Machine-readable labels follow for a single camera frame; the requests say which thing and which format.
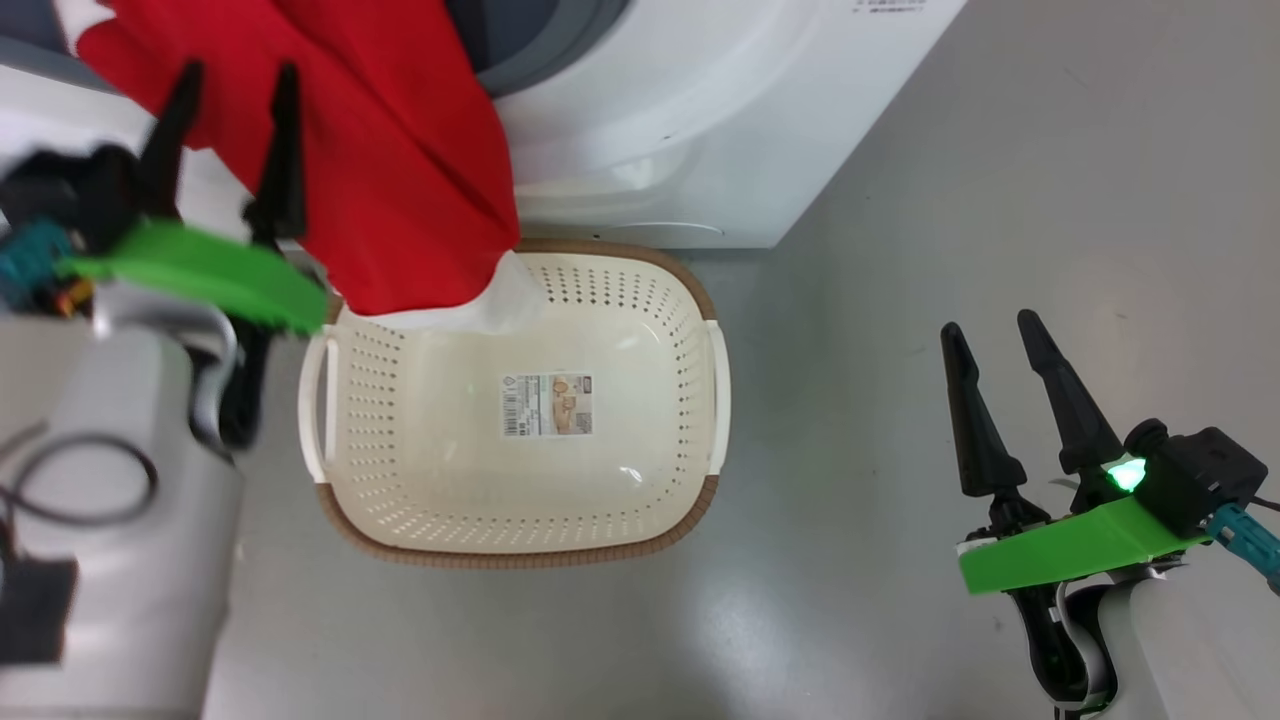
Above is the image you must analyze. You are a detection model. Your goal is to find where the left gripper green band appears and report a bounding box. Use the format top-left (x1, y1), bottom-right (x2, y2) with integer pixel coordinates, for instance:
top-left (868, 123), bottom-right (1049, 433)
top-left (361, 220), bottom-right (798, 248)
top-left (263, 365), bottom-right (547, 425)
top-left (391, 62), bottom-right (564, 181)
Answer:
top-left (58, 60), bottom-right (331, 337)

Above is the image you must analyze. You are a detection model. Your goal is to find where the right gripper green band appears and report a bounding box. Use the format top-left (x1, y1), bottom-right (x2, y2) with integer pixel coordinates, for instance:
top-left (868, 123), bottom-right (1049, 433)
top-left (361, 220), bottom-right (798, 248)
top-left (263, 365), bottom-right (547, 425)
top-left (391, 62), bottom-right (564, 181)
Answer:
top-left (940, 309), bottom-right (1213, 598)

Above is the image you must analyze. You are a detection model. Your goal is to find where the red garment with white trim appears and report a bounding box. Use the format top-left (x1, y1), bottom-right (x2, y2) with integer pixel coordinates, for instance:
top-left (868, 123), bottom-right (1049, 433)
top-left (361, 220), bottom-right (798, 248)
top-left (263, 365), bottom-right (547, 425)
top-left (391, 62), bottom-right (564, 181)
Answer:
top-left (55, 0), bottom-right (547, 337)

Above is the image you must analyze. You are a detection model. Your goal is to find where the paper basket product label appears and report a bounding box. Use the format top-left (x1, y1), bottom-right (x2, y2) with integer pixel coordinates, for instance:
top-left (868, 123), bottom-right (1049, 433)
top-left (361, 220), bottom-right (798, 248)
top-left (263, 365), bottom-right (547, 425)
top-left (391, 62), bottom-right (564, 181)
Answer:
top-left (501, 373), bottom-right (595, 438)

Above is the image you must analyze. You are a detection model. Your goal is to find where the white front-load washing machine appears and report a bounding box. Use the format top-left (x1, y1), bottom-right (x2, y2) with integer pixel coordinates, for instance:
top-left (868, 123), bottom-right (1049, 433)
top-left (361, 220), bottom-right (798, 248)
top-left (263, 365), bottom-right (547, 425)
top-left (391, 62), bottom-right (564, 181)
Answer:
top-left (0, 0), bottom-right (969, 251)

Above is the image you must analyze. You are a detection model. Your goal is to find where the cream perforated laundry basket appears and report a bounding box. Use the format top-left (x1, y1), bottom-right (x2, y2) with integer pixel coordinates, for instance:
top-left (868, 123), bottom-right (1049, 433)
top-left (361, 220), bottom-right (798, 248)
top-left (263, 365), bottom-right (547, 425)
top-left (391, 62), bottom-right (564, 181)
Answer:
top-left (298, 238), bottom-right (731, 571)

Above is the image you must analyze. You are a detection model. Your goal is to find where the round white filter cover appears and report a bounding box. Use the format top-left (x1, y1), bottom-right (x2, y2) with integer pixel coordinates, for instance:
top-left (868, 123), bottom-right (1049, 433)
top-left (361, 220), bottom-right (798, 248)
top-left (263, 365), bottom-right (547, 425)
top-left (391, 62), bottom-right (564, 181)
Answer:
top-left (590, 220), bottom-right (727, 245)

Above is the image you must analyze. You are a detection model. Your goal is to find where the teal right camera cable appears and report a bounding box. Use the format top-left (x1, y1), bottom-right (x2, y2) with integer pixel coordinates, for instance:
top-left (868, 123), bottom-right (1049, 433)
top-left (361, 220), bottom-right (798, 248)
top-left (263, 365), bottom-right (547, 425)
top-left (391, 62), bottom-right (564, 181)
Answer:
top-left (1208, 503), bottom-right (1280, 596)

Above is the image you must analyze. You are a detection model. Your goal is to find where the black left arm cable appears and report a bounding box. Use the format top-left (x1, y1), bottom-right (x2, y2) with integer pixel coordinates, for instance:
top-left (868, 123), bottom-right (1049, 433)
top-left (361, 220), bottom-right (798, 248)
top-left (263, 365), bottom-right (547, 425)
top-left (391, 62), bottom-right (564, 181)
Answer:
top-left (0, 420), bottom-right (161, 531)

